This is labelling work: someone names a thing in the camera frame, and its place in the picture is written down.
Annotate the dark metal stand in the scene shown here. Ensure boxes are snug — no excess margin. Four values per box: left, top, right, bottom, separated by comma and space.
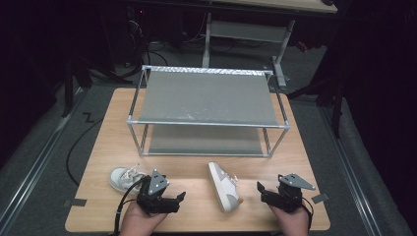
287, 78, 346, 140
61, 55, 133, 119

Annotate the metal floor rail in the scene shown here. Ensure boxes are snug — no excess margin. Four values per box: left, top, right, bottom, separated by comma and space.
0, 88, 87, 228
319, 104, 386, 236

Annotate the grey white sneaker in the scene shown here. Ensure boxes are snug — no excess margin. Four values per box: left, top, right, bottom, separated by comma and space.
208, 160, 246, 213
108, 164, 148, 195

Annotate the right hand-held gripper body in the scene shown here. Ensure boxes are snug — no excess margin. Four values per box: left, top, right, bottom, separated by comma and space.
260, 173, 317, 212

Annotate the black floor cable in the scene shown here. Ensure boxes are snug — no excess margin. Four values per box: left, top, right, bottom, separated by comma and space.
65, 117, 104, 187

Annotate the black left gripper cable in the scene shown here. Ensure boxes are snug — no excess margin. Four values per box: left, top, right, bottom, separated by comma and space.
112, 176, 149, 236

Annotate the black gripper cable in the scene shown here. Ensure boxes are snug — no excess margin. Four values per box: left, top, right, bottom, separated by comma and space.
112, 176, 149, 236
301, 196, 315, 231

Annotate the white metal frame desk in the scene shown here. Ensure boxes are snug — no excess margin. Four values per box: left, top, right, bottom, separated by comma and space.
201, 0, 339, 89

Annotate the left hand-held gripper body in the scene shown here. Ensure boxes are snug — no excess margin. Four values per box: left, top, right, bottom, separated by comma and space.
136, 168, 182, 216

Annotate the person's left hand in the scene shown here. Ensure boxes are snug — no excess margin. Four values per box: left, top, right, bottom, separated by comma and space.
119, 201, 168, 236

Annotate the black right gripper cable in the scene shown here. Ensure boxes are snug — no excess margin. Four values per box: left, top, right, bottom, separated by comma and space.
301, 196, 315, 231

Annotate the grey two-tier shoe rack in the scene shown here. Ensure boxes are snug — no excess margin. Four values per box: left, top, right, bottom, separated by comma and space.
126, 64, 292, 159

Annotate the person's right hand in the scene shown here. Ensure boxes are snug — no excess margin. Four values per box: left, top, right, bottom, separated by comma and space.
269, 206, 311, 236

